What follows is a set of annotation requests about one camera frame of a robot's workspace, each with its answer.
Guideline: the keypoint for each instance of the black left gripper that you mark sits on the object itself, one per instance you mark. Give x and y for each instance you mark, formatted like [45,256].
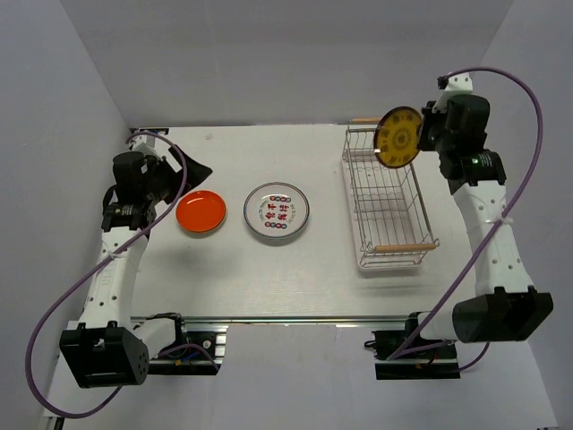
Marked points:
[158,165]

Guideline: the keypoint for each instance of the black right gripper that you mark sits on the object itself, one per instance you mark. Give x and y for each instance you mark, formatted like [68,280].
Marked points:
[429,116]

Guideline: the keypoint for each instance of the brown plate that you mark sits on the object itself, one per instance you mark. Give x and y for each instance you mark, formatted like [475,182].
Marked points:
[396,137]

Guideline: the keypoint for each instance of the orange plate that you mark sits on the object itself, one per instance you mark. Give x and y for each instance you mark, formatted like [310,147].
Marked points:
[200,212]

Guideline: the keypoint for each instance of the white plate red chinese characters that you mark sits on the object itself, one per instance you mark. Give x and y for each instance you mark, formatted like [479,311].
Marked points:
[276,211]

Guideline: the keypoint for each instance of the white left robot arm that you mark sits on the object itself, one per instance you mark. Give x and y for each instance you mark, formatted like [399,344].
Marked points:
[106,349]

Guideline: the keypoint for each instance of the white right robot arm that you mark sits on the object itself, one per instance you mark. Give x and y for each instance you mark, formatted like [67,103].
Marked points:
[506,305]

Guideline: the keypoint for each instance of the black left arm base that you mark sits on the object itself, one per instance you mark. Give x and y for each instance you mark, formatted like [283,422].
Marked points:
[177,348]

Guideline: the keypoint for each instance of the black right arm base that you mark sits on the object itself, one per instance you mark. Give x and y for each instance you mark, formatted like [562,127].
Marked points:
[421,360]

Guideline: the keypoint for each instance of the white wire dish rack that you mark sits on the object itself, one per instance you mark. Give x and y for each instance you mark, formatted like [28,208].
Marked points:
[390,224]

